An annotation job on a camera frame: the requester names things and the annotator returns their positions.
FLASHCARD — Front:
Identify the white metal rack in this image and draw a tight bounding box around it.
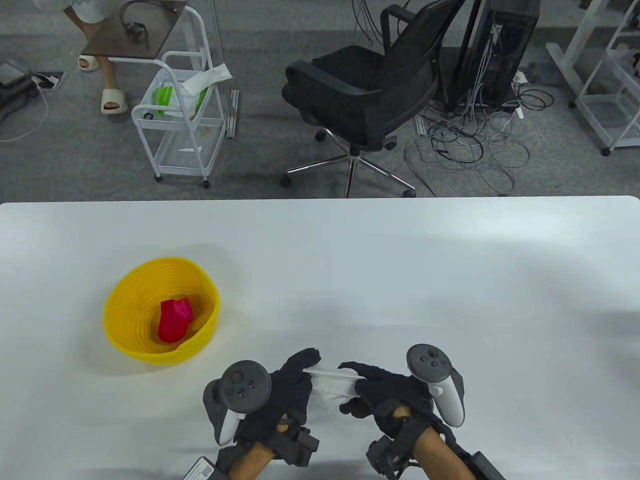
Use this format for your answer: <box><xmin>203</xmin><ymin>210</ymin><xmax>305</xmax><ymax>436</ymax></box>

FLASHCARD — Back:
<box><xmin>570</xmin><ymin>0</ymin><xmax>640</xmax><ymax>157</ymax></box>

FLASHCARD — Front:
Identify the black left glove sensor module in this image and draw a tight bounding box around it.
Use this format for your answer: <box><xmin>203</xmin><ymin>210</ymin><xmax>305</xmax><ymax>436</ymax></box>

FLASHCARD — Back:
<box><xmin>272</xmin><ymin>425</ymin><xmax>321</xmax><ymax>468</ymax></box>

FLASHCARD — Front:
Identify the white paper sheet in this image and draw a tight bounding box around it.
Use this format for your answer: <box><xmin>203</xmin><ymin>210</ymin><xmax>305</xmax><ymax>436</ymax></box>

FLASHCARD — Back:
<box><xmin>181</xmin><ymin>64</ymin><xmax>233</xmax><ymax>96</ymax></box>

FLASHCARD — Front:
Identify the black floor equipment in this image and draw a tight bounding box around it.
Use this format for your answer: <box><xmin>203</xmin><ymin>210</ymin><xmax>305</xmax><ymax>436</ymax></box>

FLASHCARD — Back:
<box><xmin>0</xmin><ymin>60</ymin><xmax>41</xmax><ymax>123</ymax></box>

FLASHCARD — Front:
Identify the grey white right hand controller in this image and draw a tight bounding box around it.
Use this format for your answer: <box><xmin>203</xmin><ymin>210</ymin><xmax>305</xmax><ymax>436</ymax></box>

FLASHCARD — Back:
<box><xmin>406</xmin><ymin>343</ymin><xmax>466</xmax><ymax>428</ymax></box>

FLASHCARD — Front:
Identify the black right wrist box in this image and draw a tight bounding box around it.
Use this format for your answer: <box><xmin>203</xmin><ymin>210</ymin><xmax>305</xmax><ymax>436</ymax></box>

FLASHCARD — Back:
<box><xmin>467</xmin><ymin>451</ymin><xmax>506</xmax><ymax>480</ymax></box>

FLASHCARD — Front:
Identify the person's right forearm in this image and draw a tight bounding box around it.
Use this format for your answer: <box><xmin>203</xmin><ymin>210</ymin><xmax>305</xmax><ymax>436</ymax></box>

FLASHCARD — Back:
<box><xmin>415</xmin><ymin>427</ymin><xmax>476</xmax><ymax>480</ymax></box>

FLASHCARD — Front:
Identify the white desk leg frame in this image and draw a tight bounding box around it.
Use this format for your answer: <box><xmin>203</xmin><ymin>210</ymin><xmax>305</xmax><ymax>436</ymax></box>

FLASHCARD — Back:
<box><xmin>545</xmin><ymin>0</ymin><xmax>621</xmax><ymax>96</ymax></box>

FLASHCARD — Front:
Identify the grey white hand controller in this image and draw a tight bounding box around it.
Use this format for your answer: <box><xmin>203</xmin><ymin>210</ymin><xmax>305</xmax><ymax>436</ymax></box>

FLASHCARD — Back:
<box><xmin>202</xmin><ymin>360</ymin><xmax>272</xmax><ymax>447</ymax></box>
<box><xmin>406</xmin><ymin>343</ymin><xmax>466</xmax><ymax>428</ymax></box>

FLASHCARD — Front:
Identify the white power strip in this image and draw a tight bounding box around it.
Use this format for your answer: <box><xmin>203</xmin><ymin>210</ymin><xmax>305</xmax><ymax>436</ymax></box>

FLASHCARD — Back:
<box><xmin>511</xmin><ymin>70</ymin><xmax>530</xmax><ymax>121</ymax></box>

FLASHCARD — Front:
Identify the grey white left hand controller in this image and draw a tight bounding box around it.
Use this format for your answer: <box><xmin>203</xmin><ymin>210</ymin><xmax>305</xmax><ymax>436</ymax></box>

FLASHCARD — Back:
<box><xmin>202</xmin><ymin>360</ymin><xmax>272</xmax><ymax>447</ymax></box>

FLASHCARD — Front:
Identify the green packet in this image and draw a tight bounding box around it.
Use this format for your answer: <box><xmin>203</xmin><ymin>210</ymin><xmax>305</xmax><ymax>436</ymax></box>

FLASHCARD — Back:
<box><xmin>152</xmin><ymin>86</ymin><xmax>176</xmax><ymax>117</ymax></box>

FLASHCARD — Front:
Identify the tangle of floor cables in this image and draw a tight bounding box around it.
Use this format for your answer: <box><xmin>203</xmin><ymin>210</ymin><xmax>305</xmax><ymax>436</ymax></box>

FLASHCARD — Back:
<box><xmin>404</xmin><ymin>75</ymin><xmax>555</xmax><ymax>197</ymax></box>

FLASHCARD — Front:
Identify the person's left forearm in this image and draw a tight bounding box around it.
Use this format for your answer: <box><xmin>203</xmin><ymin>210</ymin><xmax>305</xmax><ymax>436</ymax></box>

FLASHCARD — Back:
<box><xmin>230</xmin><ymin>442</ymin><xmax>278</xmax><ymax>480</ymax></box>

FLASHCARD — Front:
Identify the black labelled left wrist box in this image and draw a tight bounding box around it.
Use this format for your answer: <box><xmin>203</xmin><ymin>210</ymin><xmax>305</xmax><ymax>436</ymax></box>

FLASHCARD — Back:
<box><xmin>182</xmin><ymin>456</ymin><xmax>221</xmax><ymax>480</ymax></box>

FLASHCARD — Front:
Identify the black office chair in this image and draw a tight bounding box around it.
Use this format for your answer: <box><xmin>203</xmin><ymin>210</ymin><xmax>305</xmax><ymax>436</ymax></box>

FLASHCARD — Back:
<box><xmin>280</xmin><ymin>0</ymin><xmax>468</xmax><ymax>198</ymax></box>

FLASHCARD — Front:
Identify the black computer tower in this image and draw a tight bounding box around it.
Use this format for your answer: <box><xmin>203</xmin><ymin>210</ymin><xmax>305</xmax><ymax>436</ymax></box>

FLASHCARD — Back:
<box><xmin>457</xmin><ymin>0</ymin><xmax>542</xmax><ymax>108</ymax></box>

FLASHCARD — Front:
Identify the black coiled cable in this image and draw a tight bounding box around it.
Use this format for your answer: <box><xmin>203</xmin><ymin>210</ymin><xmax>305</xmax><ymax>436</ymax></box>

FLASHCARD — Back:
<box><xmin>119</xmin><ymin>0</ymin><xmax>151</xmax><ymax>42</ymax></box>

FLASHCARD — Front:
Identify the person's right hand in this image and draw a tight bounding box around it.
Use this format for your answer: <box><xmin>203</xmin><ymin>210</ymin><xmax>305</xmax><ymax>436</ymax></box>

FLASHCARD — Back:
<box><xmin>338</xmin><ymin>361</ymin><xmax>436</xmax><ymax>438</ymax></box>

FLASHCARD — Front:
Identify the white floor cable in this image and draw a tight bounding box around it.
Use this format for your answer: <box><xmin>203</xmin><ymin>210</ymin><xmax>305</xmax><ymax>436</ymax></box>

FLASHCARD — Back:
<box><xmin>0</xmin><ymin>82</ymin><xmax>49</xmax><ymax>143</ymax></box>

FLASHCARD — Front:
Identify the yellow woven basket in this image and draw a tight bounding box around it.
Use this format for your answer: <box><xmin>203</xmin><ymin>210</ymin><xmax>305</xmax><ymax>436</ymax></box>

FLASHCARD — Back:
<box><xmin>103</xmin><ymin>257</ymin><xmax>221</xmax><ymax>367</ymax></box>

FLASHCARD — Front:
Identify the black right glove sensor module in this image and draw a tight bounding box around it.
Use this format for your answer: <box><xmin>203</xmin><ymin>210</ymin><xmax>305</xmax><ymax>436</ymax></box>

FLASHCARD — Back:
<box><xmin>366</xmin><ymin>435</ymin><xmax>416</xmax><ymax>480</ymax></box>

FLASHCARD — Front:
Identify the person's left hand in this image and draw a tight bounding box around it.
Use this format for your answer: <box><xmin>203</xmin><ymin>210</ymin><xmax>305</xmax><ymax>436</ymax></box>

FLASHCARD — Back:
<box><xmin>215</xmin><ymin>348</ymin><xmax>322</xmax><ymax>451</ymax></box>

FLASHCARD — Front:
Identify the white wheeled cart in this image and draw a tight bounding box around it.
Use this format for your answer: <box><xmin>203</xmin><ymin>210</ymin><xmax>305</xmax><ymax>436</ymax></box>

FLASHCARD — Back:
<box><xmin>131</xmin><ymin>5</ymin><xmax>227</xmax><ymax>189</ymax></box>

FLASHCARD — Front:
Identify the floor socket box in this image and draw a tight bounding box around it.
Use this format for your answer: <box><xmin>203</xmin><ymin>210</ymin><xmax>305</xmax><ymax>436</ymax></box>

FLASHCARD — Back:
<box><xmin>31</xmin><ymin>71</ymin><xmax>66</xmax><ymax>91</ymax></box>

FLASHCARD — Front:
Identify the dark brown side table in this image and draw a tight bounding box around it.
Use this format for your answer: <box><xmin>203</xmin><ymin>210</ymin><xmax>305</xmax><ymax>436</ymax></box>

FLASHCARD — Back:
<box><xmin>81</xmin><ymin>0</ymin><xmax>188</xmax><ymax>61</ymax></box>

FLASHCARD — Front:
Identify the black glove sensor module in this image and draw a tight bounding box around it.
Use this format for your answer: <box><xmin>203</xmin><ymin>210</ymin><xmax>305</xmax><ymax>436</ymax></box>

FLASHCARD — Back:
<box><xmin>366</xmin><ymin>435</ymin><xmax>416</xmax><ymax>480</ymax></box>
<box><xmin>272</xmin><ymin>425</ymin><xmax>321</xmax><ymax>468</ymax></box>

